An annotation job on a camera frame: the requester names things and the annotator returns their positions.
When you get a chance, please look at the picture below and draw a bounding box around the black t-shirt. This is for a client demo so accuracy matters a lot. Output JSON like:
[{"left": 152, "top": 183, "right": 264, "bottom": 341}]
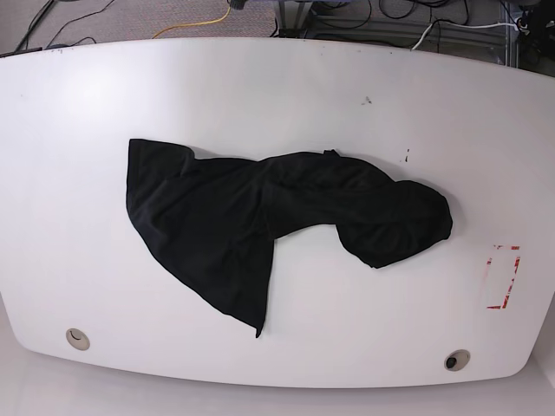
[{"left": 126, "top": 139, "right": 453, "bottom": 332}]

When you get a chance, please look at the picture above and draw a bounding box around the red tape rectangle marking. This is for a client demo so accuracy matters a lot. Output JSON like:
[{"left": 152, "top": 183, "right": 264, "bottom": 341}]
[{"left": 482, "top": 244, "right": 521, "bottom": 310}]

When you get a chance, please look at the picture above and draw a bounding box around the right table grommet hole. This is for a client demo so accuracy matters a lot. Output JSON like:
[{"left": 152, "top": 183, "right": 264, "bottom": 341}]
[{"left": 444, "top": 349, "right": 471, "bottom": 372}]

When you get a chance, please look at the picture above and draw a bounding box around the table grommet hole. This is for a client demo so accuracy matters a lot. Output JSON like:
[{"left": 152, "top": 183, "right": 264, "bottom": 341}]
[
  {"left": 444, "top": 349, "right": 471, "bottom": 372},
  {"left": 66, "top": 328, "right": 90, "bottom": 351}
]

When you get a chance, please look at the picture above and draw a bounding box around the left table grommet hole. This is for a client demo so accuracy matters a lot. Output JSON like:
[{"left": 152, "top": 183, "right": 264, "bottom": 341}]
[{"left": 66, "top": 328, "right": 90, "bottom": 351}]

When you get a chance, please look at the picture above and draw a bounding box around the aluminium frame stand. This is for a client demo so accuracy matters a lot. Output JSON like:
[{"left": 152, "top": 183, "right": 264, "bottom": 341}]
[{"left": 273, "top": 1, "right": 313, "bottom": 38}]

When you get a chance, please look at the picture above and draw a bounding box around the yellow cable on floor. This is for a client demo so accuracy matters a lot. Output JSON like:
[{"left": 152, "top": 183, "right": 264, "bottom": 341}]
[{"left": 151, "top": 2, "right": 231, "bottom": 40}]

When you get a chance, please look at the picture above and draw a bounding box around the white cable on floor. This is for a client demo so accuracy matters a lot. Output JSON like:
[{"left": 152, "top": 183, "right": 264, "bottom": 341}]
[{"left": 411, "top": 21, "right": 519, "bottom": 51}]

